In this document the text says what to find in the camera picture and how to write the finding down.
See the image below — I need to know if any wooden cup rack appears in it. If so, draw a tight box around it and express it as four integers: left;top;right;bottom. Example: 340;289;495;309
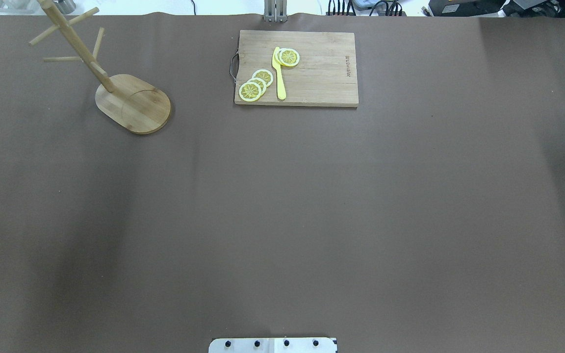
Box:
28;0;172;135

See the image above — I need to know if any steel cup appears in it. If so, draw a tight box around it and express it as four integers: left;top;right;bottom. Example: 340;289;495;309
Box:
53;0;77;15

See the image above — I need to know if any yellow plastic knife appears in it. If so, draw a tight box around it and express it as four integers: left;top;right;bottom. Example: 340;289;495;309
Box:
271;47;287;101

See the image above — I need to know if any lemon slice end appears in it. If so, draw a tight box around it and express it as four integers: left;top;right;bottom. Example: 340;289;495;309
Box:
238;82;261;102

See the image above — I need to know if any lemon slice middle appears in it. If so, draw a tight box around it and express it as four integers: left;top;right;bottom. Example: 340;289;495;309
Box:
247;77;267;96

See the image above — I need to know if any lemon slice top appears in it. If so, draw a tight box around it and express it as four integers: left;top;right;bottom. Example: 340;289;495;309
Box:
252;69;274;87

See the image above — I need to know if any wooden cutting board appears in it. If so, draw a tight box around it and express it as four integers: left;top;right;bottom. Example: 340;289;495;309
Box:
234;30;359;108

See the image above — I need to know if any lemon slice under knife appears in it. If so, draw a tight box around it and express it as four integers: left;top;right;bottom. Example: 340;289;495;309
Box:
274;48;300;67

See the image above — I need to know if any brown table mat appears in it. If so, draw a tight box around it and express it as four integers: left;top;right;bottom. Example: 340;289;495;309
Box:
0;13;565;353

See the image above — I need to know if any aluminium frame post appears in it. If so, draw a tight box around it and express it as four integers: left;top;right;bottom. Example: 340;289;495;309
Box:
264;0;288;23

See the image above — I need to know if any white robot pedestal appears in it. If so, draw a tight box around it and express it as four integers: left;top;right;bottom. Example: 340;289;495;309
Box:
208;337;338;353

